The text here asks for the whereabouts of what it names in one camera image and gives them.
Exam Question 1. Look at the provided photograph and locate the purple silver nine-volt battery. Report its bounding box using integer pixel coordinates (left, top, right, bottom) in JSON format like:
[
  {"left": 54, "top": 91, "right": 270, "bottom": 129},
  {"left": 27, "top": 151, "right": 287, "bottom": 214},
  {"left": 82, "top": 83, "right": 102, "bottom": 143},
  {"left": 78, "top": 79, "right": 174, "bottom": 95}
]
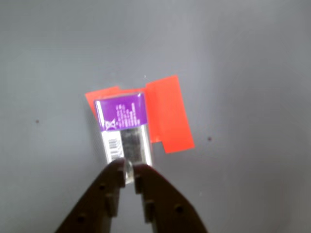
[{"left": 94, "top": 92, "right": 155, "bottom": 185}]

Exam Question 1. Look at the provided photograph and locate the wide red tape patch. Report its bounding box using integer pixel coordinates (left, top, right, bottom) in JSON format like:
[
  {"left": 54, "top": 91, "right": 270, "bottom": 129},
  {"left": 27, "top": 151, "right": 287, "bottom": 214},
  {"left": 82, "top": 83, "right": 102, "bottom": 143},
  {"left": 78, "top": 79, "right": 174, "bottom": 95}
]
[{"left": 145, "top": 74, "right": 196, "bottom": 154}]

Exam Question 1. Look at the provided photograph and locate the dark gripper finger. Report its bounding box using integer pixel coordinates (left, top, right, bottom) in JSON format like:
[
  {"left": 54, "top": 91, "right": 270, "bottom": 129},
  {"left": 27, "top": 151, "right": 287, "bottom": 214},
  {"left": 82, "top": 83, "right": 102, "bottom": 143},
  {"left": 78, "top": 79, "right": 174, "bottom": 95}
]
[
  {"left": 54, "top": 157, "right": 127, "bottom": 233},
  {"left": 133, "top": 163, "right": 210, "bottom": 233}
]

